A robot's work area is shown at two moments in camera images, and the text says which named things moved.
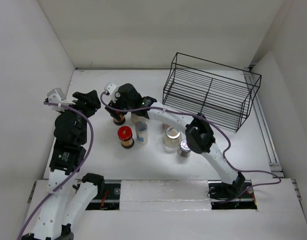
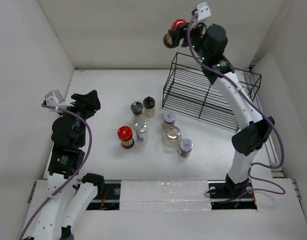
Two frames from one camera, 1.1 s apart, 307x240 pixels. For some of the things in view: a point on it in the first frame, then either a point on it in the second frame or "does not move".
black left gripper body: (89, 108) does not move
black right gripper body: (120, 102) → (196, 38)
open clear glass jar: (172, 137) does not move
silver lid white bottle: (141, 130) does not move
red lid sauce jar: (122, 119) → (167, 39)
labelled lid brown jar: (184, 150) does not move
